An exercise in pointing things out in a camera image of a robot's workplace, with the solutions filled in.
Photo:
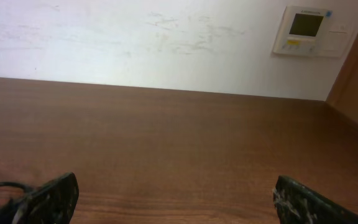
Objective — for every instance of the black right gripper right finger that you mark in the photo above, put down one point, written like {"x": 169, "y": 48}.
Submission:
{"x": 295, "y": 203}

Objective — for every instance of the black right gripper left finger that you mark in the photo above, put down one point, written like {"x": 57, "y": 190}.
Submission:
{"x": 52, "y": 203}

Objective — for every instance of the white wall control panel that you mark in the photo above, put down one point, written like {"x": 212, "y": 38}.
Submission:
{"x": 311, "y": 32}

